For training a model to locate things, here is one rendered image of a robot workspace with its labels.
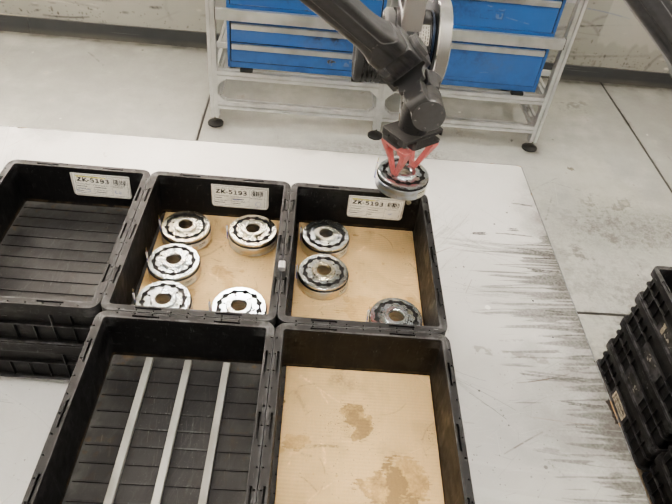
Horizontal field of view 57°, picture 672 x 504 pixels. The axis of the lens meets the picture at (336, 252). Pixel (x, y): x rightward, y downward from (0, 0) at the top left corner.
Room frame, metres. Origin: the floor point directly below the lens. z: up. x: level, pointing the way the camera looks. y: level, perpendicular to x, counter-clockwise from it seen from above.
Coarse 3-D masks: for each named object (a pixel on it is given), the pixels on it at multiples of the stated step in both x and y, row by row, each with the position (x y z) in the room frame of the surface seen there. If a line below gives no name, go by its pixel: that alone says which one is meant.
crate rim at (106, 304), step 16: (160, 176) 1.05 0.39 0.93; (176, 176) 1.05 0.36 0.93; (192, 176) 1.06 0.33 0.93; (208, 176) 1.06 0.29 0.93; (224, 176) 1.07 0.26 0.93; (144, 192) 0.98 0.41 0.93; (288, 192) 1.04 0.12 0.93; (144, 208) 0.93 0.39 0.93; (288, 208) 1.00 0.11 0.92; (128, 240) 0.84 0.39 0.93; (112, 272) 0.75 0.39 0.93; (112, 288) 0.71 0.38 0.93; (272, 288) 0.76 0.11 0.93; (112, 304) 0.68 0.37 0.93; (272, 304) 0.72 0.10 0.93; (256, 320) 0.68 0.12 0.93; (272, 320) 0.69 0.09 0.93
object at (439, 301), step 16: (352, 192) 1.08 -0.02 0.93; (368, 192) 1.08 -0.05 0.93; (288, 224) 0.94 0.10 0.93; (288, 240) 0.89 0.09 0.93; (432, 240) 0.95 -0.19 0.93; (288, 256) 0.85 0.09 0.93; (432, 256) 0.91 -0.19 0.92; (288, 272) 0.81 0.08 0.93; (432, 272) 0.85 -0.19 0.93; (288, 320) 0.69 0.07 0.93; (304, 320) 0.69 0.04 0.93; (320, 320) 0.70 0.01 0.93; (336, 320) 0.70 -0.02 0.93
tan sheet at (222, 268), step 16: (224, 224) 1.03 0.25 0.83; (160, 240) 0.95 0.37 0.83; (224, 240) 0.98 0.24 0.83; (208, 256) 0.92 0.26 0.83; (224, 256) 0.93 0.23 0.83; (240, 256) 0.93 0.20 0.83; (272, 256) 0.95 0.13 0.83; (208, 272) 0.88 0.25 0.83; (224, 272) 0.88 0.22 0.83; (240, 272) 0.89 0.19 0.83; (256, 272) 0.89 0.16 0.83; (272, 272) 0.90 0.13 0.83; (192, 288) 0.83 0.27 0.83; (208, 288) 0.83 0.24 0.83; (224, 288) 0.84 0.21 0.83; (256, 288) 0.85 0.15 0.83; (192, 304) 0.78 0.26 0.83
